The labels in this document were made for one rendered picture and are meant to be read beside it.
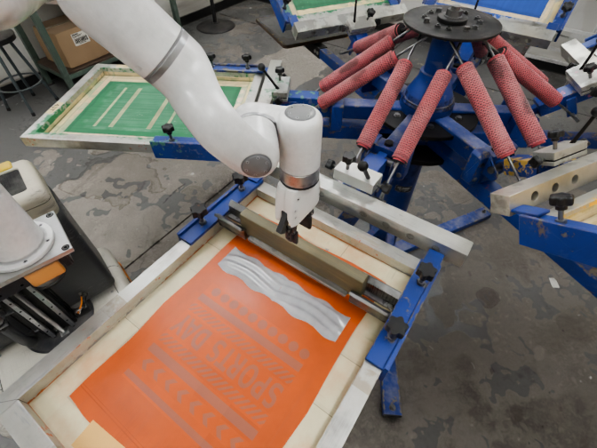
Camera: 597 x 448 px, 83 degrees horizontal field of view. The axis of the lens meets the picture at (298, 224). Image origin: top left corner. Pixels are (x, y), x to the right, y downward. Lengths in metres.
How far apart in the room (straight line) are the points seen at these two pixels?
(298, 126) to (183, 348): 0.54
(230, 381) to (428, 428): 1.19
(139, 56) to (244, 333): 0.58
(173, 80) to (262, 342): 0.55
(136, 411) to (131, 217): 1.85
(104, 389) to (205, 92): 0.63
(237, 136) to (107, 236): 2.07
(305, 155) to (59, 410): 0.69
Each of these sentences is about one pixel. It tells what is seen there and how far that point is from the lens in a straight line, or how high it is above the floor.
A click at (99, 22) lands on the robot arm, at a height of 1.56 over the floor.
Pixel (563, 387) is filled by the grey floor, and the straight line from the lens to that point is 2.15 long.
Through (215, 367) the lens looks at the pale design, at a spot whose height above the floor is 0.95.
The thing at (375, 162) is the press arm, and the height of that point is 1.04.
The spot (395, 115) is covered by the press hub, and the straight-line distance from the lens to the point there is 1.36.
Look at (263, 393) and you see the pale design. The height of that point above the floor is 0.95.
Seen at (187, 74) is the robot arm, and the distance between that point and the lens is 0.50.
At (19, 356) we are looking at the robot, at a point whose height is 0.28.
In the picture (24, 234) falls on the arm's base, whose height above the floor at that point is 1.19.
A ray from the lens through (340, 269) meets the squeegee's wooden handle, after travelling 0.77.
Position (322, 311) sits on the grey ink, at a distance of 0.83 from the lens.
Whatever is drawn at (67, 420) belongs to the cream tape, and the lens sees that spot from 0.88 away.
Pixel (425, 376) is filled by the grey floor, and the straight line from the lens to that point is 1.87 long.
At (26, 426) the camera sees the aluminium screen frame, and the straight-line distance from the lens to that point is 0.87.
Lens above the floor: 1.70
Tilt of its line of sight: 49 degrees down
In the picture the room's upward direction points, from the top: straight up
